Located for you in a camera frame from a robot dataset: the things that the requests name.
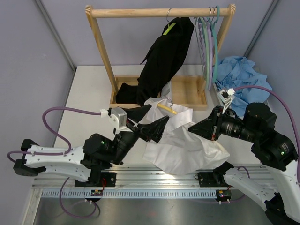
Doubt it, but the teal hanger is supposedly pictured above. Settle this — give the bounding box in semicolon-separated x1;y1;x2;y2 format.
210;5;220;83

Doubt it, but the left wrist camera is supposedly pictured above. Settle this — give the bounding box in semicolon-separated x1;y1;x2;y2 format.
100;107;130;132

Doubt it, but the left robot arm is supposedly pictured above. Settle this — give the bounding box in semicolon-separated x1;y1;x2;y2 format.
7;105;169;187

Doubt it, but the lilac hanger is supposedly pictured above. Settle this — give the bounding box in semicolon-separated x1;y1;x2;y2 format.
206;7;214;89

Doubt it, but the yellow hanger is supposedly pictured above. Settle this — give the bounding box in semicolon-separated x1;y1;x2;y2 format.
157;96;178;115

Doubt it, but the wooden clothes rack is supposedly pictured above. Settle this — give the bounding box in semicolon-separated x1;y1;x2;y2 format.
85;4;236;111

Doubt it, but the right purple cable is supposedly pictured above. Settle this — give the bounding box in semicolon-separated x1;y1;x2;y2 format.
234;85;300;146

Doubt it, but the purple cable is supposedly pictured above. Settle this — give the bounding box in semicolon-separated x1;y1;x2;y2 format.
234;85;300;146
7;106;104;162

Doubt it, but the white slotted cable duct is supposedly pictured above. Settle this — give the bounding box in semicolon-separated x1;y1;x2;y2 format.
42;189;217;199

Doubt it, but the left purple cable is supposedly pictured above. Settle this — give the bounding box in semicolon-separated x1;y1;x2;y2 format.
7;106;104;162

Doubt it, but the black shirt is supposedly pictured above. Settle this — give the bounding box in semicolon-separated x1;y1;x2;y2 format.
115;17;194;105

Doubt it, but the lime green hanger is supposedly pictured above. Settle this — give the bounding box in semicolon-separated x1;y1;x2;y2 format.
162;7;176;36

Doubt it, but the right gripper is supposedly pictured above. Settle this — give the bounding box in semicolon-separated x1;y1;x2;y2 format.
188;105;259;142

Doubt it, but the white shirt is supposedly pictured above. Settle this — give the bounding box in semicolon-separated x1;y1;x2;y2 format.
143;89;230;175

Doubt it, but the aluminium mounting rail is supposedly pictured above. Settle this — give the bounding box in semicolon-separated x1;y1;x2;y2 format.
31;164;275;189

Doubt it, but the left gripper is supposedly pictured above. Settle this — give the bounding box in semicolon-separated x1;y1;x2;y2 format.
108;105;169;165

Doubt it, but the blue shirt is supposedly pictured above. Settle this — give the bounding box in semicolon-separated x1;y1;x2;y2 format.
216;56;272;117

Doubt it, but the light green hanger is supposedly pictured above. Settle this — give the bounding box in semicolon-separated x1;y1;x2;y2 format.
194;17;210;90

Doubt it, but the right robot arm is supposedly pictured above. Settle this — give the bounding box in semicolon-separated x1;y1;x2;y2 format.
188;103;300;225

